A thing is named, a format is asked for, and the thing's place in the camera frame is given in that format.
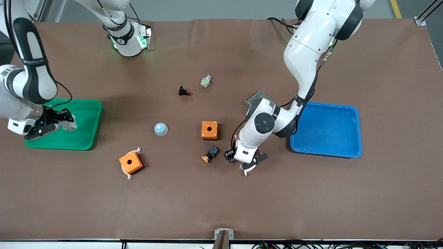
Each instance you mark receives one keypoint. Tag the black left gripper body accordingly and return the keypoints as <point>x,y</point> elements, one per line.
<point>229,154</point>

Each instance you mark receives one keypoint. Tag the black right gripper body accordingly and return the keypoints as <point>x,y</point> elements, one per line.
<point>55,116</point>

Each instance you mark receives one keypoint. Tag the white red circuit breaker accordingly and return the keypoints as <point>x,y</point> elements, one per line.
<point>70,126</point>

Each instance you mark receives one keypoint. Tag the grey arm base connector box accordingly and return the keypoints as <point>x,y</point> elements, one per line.
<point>143,36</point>

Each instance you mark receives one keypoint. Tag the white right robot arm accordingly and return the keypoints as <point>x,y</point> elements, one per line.
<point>31,69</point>

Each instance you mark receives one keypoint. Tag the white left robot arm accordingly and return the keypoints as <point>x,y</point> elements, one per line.
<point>304,45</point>

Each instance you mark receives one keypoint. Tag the orange mushroom pushbutton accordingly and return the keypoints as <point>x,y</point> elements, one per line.
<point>213,151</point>

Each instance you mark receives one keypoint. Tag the green plastic tray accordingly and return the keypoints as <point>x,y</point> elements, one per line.
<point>83,138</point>

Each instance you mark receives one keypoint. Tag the orange button box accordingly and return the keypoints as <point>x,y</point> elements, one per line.
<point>206,133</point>
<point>133,165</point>

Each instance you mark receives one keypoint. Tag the brown table mat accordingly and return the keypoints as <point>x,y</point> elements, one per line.
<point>221,193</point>

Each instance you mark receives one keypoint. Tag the metal mesh power supply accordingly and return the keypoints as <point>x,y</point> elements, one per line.
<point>258,95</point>

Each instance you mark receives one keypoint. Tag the blue plastic tray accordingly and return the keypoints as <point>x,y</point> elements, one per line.
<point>328,145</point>

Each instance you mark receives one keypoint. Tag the blue dome buzzer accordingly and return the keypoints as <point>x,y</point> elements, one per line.
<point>160,129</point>

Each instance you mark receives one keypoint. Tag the white green connector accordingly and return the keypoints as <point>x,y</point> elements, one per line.
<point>205,82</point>

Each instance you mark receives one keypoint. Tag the black red pushbutton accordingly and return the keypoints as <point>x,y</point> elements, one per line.
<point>182,91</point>

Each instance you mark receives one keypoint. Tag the orange box with brackets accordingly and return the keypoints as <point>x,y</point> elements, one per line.
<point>129,177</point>

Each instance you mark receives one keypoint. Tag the metal table edge bracket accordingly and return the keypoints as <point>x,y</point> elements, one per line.
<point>230,235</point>

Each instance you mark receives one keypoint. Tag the grey mount pole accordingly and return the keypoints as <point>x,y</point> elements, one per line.
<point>221,242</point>

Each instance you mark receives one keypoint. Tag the aluminium frame profile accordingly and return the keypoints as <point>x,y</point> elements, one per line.
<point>420,21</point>
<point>38,14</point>

